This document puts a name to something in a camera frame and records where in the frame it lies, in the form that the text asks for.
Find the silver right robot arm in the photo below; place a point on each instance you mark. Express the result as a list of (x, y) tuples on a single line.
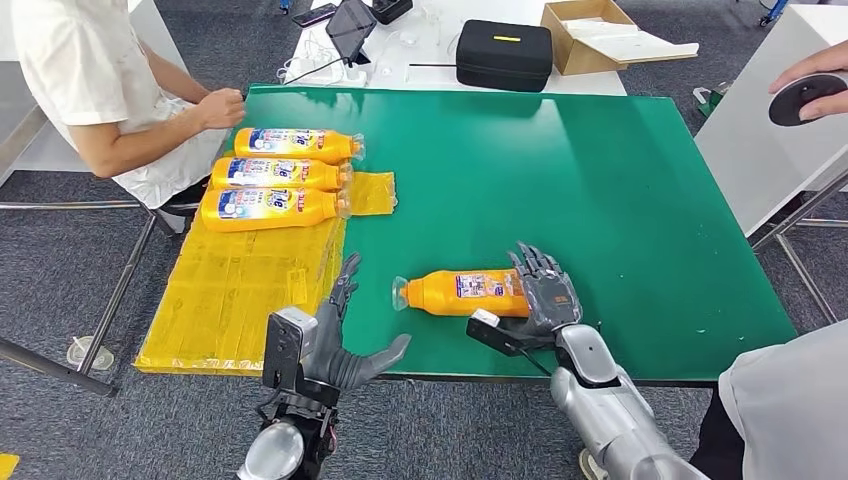
[(609, 411)]

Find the person's right hand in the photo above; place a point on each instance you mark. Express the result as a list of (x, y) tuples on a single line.
[(222, 109)]

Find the small black box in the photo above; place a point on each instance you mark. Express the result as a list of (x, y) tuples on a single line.
[(391, 9)]

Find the black smartphone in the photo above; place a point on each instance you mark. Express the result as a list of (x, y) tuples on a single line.
[(314, 14)]

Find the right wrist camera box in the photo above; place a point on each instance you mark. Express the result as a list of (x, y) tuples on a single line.
[(497, 338)]

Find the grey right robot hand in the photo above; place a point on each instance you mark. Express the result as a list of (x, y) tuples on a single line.
[(550, 298)]

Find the orange detergent bottle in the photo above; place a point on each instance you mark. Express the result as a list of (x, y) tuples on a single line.
[(437, 295), (265, 218), (291, 154), (278, 182)]

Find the yellow floor tape piece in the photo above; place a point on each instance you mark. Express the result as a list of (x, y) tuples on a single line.
[(8, 468)]

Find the black tablet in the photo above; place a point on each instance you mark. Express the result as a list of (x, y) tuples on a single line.
[(350, 26)]

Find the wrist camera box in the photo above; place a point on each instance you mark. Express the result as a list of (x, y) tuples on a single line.
[(286, 351), (497, 338)]

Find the person's hand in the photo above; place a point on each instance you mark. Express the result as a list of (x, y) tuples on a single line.
[(828, 63)]

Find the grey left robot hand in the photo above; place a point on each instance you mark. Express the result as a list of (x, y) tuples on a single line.
[(328, 351)]

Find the yellow taped cardboard sheet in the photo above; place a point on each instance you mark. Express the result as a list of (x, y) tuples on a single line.
[(252, 298)]

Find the thin black rod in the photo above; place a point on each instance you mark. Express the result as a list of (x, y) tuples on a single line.
[(433, 65)]

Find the green floor object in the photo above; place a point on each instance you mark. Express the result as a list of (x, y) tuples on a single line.
[(713, 102)]

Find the brown cardboard box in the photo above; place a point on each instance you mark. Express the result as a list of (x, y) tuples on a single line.
[(583, 60)]

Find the white foam sheet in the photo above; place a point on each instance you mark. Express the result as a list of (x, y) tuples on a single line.
[(629, 45)]

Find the white table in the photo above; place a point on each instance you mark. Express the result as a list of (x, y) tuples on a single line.
[(596, 85)]

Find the grey green sneaker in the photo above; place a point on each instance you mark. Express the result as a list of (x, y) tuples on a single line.
[(593, 467)]

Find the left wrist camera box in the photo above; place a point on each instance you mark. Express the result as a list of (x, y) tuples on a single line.
[(286, 351)]

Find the person's right forearm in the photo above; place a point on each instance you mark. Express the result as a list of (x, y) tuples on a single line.
[(146, 146)]

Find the round black white device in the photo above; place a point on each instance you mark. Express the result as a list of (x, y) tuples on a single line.
[(788, 109)]

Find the clear plastic cup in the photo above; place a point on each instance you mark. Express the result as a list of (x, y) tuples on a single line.
[(89, 353)]

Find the black zip case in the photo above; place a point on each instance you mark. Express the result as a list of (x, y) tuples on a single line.
[(503, 60)]

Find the person's left forearm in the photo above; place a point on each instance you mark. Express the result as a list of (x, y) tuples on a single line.
[(175, 83)]

